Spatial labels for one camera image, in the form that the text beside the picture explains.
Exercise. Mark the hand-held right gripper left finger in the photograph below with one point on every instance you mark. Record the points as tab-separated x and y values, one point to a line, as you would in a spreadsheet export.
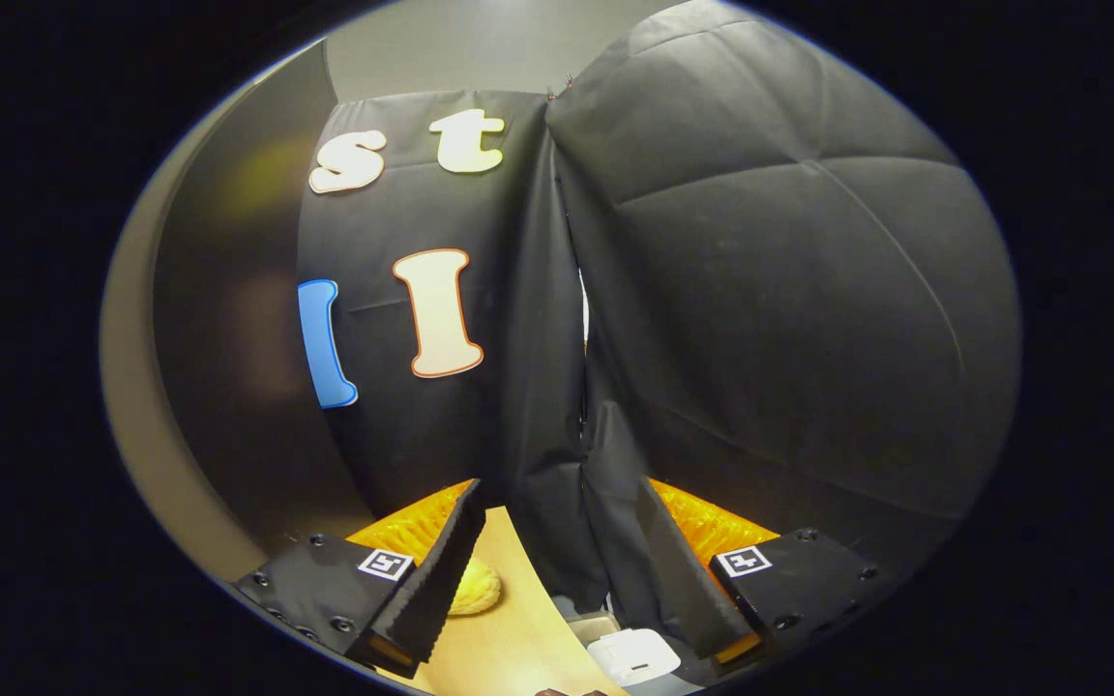
446	570

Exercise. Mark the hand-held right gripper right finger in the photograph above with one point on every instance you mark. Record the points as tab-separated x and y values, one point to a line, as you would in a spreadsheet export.
678	570

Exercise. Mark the yellow sponge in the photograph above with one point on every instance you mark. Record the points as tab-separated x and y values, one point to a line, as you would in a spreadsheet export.
480	590

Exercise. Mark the white plastic device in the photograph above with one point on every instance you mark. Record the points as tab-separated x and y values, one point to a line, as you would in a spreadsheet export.
634	657

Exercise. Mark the black backdrop cloth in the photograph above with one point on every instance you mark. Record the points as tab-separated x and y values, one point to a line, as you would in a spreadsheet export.
760	338

